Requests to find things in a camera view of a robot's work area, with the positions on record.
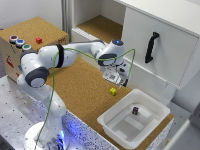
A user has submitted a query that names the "blue button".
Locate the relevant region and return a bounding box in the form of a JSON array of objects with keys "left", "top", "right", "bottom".
[{"left": 15, "top": 38, "right": 26, "bottom": 48}]

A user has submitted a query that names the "purple block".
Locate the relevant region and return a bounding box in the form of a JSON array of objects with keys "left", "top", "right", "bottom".
[{"left": 131, "top": 106, "right": 140, "bottom": 116}]

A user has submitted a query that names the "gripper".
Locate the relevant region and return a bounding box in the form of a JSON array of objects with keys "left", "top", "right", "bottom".
[{"left": 101, "top": 61, "right": 131, "bottom": 88}]

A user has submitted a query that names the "white cabinet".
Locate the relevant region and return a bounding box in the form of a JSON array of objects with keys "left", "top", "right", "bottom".
[{"left": 62, "top": 0, "right": 200, "bottom": 108}]

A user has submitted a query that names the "yellow block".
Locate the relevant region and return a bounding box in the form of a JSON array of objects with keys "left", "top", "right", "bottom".
[{"left": 109, "top": 87, "right": 118, "bottom": 96}]

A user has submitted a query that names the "green cable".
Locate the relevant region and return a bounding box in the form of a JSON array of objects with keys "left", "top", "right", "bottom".
[{"left": 33, "top": 47, "right": 137, "bottom": 150}]

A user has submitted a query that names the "wooden drawer box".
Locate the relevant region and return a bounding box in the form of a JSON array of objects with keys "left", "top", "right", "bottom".
[{"left": 0, "top": 16, "right": 70, "bottom": 83}]

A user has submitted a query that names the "white sliding door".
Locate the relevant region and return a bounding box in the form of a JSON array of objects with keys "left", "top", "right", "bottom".
[{"left": 120, "top": 6, "right": 200, "bottom": 90}]

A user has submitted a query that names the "white plastic box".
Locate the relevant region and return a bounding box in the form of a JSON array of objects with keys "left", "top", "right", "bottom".
[{"left": 96, "top": 88, "right": 172, "bottom": 150}]

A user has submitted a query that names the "red button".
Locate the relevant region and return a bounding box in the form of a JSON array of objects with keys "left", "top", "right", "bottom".
[{"left": 9, "top": 34, "right": 19, "bottom": 44}]

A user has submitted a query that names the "green button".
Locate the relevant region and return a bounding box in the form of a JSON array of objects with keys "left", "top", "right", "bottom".
[{"left": 21, "top": 43, "right": 33, "bottom": 53}]

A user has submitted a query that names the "black door handle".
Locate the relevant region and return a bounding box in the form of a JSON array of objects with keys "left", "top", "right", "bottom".
[{"left": 144, "top": 31, "right": 161, "bottom": 65}]

